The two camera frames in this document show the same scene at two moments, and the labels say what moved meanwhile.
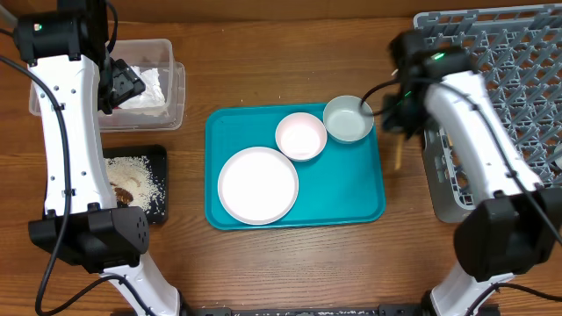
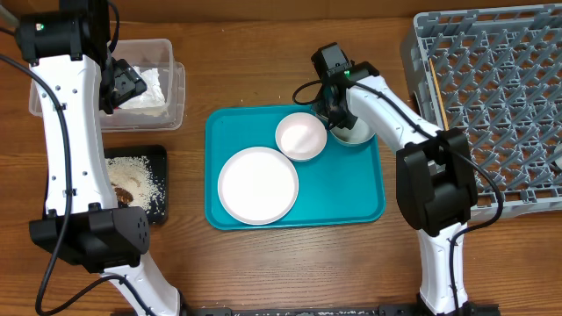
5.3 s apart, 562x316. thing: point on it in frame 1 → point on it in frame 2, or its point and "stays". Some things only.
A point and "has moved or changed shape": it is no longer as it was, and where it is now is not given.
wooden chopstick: [399, 140] has moved or changed shape
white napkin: [153, 96] stays
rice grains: [135, 175] stays
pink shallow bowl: [300, 136] stays
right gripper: [391, 120] → [320, 110]
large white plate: [258, 185] stays
